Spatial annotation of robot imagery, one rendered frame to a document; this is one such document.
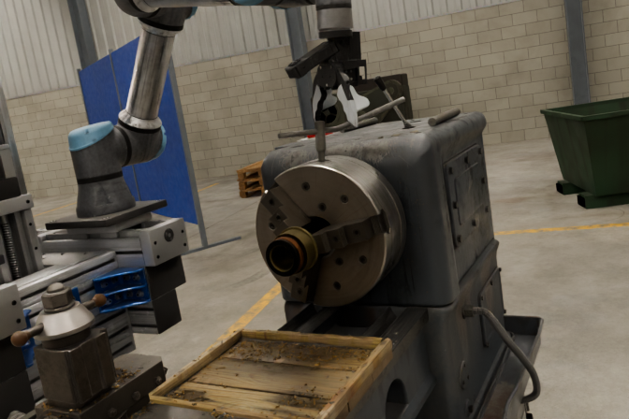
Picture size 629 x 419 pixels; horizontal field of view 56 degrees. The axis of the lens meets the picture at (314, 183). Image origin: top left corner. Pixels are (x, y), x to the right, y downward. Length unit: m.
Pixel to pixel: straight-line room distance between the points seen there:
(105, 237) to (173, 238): 0.17
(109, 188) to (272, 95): 10.48
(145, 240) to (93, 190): 0.21
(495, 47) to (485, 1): 0.81
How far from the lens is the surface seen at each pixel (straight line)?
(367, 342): 1.18
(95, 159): 1.61
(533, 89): 11.10
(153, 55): 1.61
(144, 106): 1.66
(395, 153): 1.33
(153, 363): 0.97
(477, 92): 11.12
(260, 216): 1.33
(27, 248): 1.60
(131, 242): 1.55
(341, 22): 1.25
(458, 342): 1.49
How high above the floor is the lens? 1.38
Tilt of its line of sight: 8 degrees down
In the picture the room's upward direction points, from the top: 9 degrees counter-clockwise
